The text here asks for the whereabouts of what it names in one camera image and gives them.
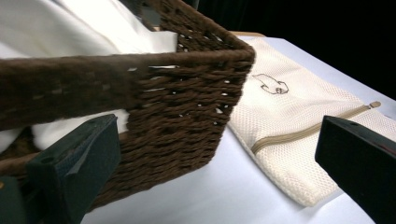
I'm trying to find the cream mesh laundry bag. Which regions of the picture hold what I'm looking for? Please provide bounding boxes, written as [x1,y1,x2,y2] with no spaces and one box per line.
[227,36,396,208]

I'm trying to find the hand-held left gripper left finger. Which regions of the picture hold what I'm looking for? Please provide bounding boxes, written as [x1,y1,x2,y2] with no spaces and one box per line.
[26,114,122,224]

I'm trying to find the white cloth garment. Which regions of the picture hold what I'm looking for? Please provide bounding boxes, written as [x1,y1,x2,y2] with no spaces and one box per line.
[0,0,179,154]

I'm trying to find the brown woven basket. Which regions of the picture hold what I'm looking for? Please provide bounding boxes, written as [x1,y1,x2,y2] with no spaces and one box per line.
[0,0,256,213]

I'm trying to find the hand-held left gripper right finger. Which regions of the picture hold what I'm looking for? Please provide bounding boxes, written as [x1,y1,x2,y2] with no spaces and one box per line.
[315,115,396,224]

